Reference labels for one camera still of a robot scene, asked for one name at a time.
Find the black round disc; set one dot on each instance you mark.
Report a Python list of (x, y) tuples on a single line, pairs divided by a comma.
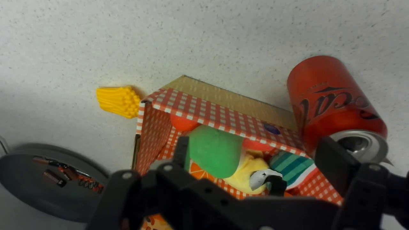
[(42, 182)]

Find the yellow plush toy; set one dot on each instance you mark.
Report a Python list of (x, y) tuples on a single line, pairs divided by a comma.
[(243, 173)]

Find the teal striped toy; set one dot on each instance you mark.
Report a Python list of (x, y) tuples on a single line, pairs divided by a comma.
[(291, 166)]

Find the red soda can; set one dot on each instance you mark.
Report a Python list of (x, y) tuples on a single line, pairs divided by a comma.
[(327, 97)]

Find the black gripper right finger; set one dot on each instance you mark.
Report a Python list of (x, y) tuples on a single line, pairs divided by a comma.
[(336, 161)]

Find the red checkered cardboard box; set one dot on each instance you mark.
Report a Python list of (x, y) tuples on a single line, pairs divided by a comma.
[(212, 110)]

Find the yellow toy corn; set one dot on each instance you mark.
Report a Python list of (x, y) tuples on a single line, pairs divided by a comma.
[(116, 101)]

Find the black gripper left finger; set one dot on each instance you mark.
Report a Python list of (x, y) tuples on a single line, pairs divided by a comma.
[(181, 152)]

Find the green soft object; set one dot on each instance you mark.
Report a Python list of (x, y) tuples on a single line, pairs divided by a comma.
[(212, 150)]

